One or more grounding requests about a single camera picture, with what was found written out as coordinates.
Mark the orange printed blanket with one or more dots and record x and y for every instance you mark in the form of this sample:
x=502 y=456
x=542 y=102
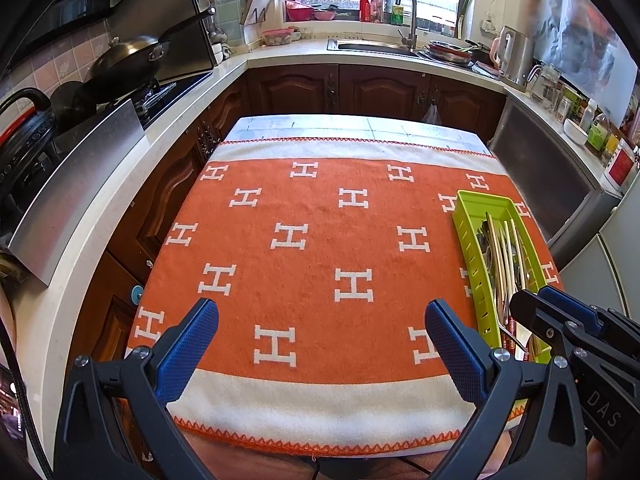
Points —
x=330 y=245

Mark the green plastic utensil tray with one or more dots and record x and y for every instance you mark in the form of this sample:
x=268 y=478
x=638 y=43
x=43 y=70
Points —
x=472 y=210

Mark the steel faucet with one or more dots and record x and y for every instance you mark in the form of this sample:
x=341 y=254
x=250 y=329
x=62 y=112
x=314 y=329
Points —
x=414 y=25

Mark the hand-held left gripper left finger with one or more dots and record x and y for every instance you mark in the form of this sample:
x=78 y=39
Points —
x=187 y=345

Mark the black cooker with red trim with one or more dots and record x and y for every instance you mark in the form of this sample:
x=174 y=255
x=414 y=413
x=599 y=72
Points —
x=25 y=135

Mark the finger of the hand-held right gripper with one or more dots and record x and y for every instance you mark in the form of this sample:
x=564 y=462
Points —
x=535 y=315
x=575 y=310

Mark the glass pitcher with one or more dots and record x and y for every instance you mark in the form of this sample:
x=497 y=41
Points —
x=545 y=87

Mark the dark wok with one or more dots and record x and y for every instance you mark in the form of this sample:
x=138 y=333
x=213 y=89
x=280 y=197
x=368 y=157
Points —
x=127 y=57

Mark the stack of dishes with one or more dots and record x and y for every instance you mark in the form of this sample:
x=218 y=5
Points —
x=450 y=52

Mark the pink basin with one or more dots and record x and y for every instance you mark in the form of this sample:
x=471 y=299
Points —
x=299 y=11

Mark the grey steel cabinet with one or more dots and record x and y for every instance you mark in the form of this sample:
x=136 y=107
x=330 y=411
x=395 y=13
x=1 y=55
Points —
x=545 y=175

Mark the white bowl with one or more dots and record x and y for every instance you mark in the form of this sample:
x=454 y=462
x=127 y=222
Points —
x=576 y=134

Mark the clear plastic sheet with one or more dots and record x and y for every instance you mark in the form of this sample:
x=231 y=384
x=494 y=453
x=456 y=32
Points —
x=585 y=25

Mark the stack of white bowls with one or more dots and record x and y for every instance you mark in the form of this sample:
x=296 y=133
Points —
x=220 y=55

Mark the white plastic bottle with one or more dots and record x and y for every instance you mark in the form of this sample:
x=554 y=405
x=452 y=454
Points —
x=588 y=116

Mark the green onion stalks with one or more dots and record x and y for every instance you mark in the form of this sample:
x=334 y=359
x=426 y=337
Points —
x=462 y=15

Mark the steel electric kettle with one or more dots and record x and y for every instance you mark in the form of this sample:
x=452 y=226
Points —
x=515 y=55

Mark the wooden cutting board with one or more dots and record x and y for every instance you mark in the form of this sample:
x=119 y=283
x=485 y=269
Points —
x=257 y=0

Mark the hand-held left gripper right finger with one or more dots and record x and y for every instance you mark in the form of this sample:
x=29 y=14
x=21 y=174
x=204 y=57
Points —
x=455 y=355

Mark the white refrigerator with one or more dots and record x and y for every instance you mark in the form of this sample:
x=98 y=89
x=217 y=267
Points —
x=615 y=240

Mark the white kitchen countertop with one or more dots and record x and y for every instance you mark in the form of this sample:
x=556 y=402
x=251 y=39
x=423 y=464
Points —
x=300 y=55

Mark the white container red label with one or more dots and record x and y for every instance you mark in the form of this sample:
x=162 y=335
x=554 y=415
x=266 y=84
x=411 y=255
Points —
x=622 y=165

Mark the black frying pan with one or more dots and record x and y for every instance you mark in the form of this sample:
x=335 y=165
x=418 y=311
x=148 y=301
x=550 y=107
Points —
x=72 y=105

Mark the white plastic bag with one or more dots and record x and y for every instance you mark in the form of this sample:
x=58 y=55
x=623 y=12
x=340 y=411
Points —
x=433 y=115

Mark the green dish soap bottle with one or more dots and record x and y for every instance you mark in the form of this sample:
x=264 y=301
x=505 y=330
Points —
x=397 y=16

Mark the dark wooden kitchen cabinets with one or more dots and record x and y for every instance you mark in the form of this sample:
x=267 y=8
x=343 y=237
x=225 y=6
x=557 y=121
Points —
x=295 y=90

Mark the pink bowl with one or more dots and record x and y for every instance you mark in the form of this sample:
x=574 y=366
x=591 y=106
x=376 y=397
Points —
x=325 y=15

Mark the steel splash guard panel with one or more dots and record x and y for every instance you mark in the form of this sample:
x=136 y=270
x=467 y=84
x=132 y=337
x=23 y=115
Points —
x=75 y=195

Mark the black gas stove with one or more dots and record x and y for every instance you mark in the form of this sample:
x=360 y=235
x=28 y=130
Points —
x=170 y=97

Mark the steel sink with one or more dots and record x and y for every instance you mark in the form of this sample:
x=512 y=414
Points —
x=370 y=46

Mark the glass jar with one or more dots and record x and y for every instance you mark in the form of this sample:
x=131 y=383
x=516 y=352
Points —
x=564 y=105

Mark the green label jar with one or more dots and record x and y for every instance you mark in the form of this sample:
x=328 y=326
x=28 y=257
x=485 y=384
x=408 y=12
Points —
x=597 y=135

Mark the red spray bottle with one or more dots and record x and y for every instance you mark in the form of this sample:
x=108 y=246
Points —
x=365 y=5

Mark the pale checked table cover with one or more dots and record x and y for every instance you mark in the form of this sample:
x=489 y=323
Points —
x=325 y=127

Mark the pink lidded container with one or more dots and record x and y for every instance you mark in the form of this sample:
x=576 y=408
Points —
x=277 y=37

